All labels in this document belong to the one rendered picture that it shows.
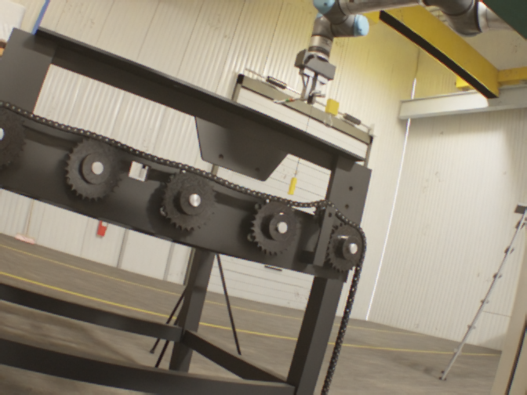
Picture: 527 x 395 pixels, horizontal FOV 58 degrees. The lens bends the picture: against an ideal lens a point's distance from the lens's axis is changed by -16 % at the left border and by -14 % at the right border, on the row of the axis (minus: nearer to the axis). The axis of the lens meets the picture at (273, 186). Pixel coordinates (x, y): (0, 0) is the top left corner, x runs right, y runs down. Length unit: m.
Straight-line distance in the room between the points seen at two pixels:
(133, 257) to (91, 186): 9.66
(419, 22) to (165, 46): 5.39
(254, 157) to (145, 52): 9.83
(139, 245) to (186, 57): 4.12
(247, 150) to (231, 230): 0.25
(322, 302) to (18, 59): 1.24
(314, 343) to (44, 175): 1.04
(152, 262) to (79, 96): 3.75
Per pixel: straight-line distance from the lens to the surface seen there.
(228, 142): 1.64
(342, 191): 1.86
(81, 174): 1.40
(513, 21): 1.12
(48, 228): 10.60
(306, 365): 1.85
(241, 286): 12.20
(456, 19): 1.55
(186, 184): 1.50
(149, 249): 11.14
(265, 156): 1.70
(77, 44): 1.44
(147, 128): 11.18
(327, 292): 1.83
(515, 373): 0.71
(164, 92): 1.57
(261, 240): 1.62
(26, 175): 1.42
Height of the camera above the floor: 0.72
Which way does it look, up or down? 9 degrees up
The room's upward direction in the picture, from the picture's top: 14 degrees clockwise
